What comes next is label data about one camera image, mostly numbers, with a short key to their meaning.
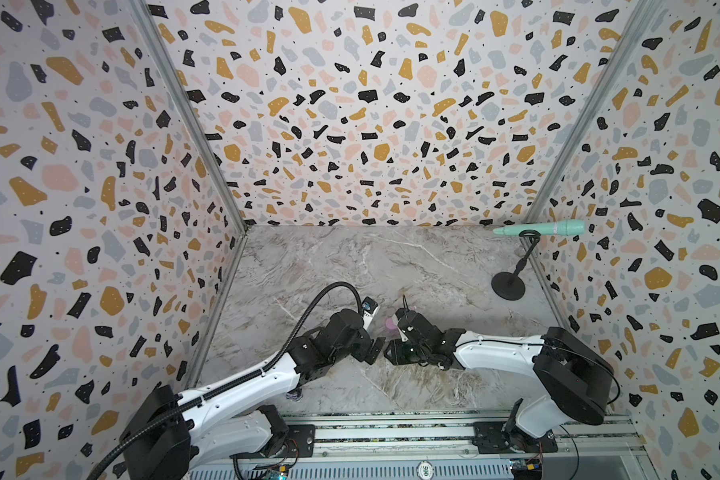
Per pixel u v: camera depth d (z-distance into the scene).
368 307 0.69
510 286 1.04
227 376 0.47
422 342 0.67
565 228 0.78
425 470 0.70
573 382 0.45
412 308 1.00
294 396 0.76
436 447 0.73
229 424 0.57
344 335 0.58
